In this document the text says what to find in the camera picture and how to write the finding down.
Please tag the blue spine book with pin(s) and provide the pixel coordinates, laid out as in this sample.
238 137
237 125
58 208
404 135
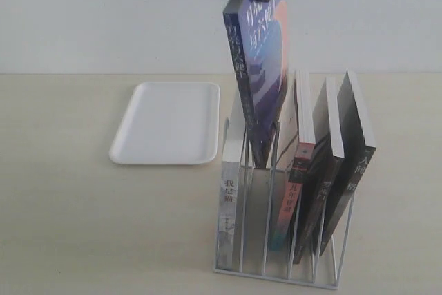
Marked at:
258 41

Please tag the grey spine book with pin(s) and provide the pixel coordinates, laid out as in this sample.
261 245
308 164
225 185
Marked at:
233 145

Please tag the red spine book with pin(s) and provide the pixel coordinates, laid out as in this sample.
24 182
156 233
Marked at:
295 148

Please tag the dark spine thin book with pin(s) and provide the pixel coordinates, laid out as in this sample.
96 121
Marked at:
328 155

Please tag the black cover book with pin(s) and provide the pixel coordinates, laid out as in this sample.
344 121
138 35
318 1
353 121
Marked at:
359 145

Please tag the white plastic tray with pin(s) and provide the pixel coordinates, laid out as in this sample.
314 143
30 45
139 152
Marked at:
169 123

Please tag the white wire book rack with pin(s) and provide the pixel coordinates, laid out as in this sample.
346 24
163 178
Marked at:
259 195

